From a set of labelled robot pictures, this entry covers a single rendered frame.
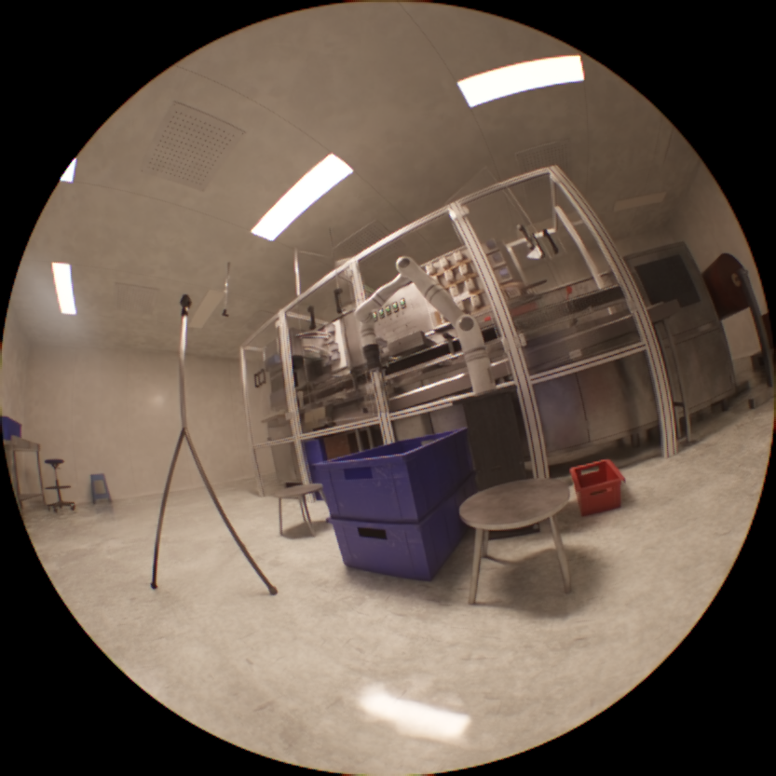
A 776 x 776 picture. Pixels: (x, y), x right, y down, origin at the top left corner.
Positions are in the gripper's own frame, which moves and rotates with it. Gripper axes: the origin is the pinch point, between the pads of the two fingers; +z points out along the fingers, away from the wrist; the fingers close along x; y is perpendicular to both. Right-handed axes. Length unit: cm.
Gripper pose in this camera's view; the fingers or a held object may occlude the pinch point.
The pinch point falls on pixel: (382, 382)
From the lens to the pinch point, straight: 115.7
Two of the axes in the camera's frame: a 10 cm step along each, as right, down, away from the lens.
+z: 2.1, 9.7, -1.5
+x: -4.3, -0.5, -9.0
